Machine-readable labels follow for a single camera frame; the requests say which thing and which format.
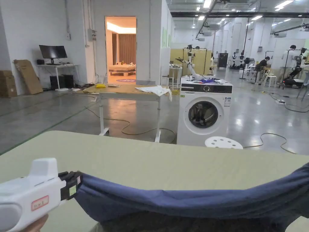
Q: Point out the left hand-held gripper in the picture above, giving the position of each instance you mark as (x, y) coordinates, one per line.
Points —
(29, 193)

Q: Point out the dark blue shirt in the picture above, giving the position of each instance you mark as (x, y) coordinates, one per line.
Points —
(193, 203)

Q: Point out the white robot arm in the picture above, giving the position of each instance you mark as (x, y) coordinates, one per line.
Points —
(190, 65)

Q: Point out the person's left hand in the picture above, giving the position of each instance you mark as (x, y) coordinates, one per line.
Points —
(36, 224)

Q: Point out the bed with pale green sheet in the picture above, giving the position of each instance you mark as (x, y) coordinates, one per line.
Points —
(144, 164)

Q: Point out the black computer tower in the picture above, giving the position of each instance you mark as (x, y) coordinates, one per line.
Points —
(61, 81)

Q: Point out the flat brown carton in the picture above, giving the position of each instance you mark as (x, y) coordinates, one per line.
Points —
(29, 77)

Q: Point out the white desk with monitor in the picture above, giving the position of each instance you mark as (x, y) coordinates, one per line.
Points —
(56, 65)

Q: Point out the stack of brown cartons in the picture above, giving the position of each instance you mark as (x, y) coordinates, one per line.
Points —
(7, 84)

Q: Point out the white washing machine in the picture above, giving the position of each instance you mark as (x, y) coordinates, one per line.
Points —
(205, 113)

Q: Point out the black equipment cabinet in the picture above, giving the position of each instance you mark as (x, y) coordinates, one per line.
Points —
(222, 61)

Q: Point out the black wheeled robot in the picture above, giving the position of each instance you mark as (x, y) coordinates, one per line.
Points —
(295, 75)

